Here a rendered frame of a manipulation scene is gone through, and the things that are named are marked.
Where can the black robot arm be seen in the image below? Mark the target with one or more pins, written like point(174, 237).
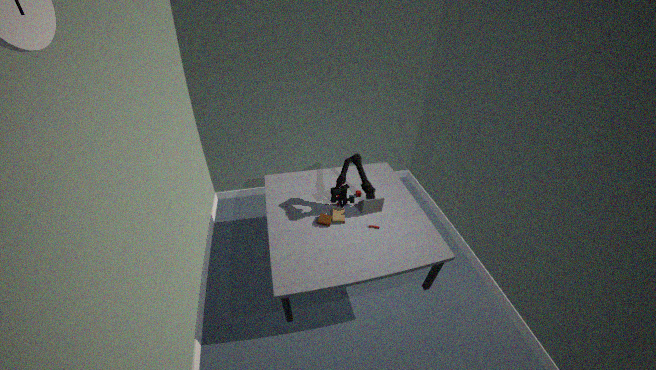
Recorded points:
point(366, 184)

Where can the brown square block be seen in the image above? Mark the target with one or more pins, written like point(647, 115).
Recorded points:
point(324, 220)

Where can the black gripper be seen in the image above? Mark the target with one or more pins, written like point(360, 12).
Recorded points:
point(342, 198)

